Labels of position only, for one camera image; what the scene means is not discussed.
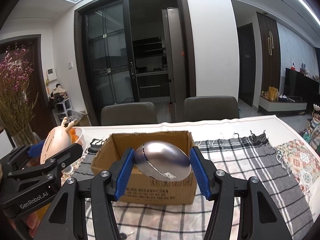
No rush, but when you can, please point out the person's left hand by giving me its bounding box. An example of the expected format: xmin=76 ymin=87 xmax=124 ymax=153
xmin=8 ymin=212 xmax=40 ymax=239

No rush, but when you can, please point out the orange fruit right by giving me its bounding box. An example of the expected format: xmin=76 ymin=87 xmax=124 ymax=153
xmin=69 ymin=127 xmax=83 ymax=145

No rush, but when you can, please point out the grey dining chair left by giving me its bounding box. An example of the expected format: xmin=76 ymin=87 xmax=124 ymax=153
xmin=101 ymin=102 xmax=158 ymax=126

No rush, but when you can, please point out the silver oval case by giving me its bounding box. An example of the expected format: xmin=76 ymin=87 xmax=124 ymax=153
xmin=134 ymin=140 xmax=191 ymax=182

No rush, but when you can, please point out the grey plaid tablecloth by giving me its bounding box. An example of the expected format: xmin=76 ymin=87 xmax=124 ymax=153
xmin=72 ymin=129 xmax=316 ymax=240

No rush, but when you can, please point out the black tv cabinet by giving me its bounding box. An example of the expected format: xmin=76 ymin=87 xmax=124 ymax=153
xmin=284 ymin=68 xmax=319 ymax=107

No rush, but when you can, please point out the glass flower vase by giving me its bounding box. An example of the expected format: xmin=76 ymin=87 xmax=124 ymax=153
xmin=11 ymin=125 xmax=41 ymax=147

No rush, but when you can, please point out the grey dining chair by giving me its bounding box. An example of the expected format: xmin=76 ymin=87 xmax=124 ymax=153
xmin=183 ymin=96 xmax=240 ymax=122
xmin=101 ymin=102 xmax=158 ymax=126

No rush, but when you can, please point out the white plastic fruit basket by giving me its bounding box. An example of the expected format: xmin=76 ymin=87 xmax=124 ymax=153
xmin=64 ymin=127 xmax=86 ymax=175

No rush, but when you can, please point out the dark glass sliding door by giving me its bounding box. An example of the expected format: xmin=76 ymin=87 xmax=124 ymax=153
xmin=74 ymin=0 xmax=195 ymax=126

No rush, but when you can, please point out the grey dining chair right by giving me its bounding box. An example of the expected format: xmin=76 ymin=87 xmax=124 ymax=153
xmin=183 ymin=96 xmax=240 ymax=122

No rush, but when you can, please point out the beige round deer gadget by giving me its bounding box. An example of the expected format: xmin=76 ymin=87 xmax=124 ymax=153
xmin=40 ymin=117 xmax=75 ymax=164

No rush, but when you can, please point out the dried pink flower bouquet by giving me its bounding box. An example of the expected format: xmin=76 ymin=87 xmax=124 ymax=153
xmin=1 ymin=45 xmax=37 ymax=136

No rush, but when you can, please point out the colourful patterned cloth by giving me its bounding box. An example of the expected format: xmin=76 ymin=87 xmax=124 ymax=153
xmin=275 ymin=139 xmax=319 ymax=195

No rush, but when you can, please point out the brown cardboard box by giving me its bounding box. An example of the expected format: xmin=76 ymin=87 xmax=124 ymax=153
xmin=91 ymin=131 xmax=197 ymax=206

